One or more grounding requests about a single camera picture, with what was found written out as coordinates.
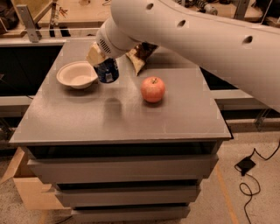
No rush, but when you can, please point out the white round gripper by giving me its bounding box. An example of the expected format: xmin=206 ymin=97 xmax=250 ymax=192
xmin=86 ymin=17 xmax=140 ymax=67

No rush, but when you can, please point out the blue pepsi can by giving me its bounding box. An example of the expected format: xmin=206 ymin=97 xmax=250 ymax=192
xmin=94 ymin=58 xmax=119 ymax=84

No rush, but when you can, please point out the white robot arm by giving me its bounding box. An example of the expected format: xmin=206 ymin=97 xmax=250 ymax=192
xmin=87 ymin=0 xmax=280 ymax=112

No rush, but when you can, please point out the white paper bowl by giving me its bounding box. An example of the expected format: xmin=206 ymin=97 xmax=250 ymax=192
xmin=56 ymin=61 xmax=98 ymax=89

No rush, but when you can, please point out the brown chip bag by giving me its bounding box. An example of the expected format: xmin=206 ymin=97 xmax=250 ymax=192
xmin=126 ymin=43 xmax=158 ymax=74

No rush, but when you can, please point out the red apple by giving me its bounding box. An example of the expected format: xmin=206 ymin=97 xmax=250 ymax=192
xmin=140 ymin=76 xmax=165 ymax=103

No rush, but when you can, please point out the wooden workbench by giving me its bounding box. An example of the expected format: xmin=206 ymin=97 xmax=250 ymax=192
xmin=11 ymin=0 xmax=263 ymax=29

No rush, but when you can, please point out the grey drawer cabinet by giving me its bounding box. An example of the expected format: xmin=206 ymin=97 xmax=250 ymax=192
xmin=11 ymin=39 xmax=230 ymax=224

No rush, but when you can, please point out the cardboard box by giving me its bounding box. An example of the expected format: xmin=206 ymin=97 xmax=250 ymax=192
xmin=0 ymin=147 xmax=65 ymax=210

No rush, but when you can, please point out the grey metal bracket left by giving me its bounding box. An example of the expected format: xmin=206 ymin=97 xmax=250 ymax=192
xmin=17 ymin=4 xmax=40 ymax=43

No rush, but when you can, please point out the grey metal bracket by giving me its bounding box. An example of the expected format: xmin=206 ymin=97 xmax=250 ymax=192
xmin=17 ymin=4 xmax=40 ymax=43
xmin=232 ymin=0 xmax=250 ymax=20

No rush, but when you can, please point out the grey metal bracket right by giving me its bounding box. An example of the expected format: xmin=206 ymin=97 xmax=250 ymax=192
xmin=232 ymin=0 xmax=250 ymax=20

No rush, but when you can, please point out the black power adapter with cable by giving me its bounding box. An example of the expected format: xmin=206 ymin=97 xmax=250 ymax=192
xmin=234 ymin=142 xmax=280 ymax=224

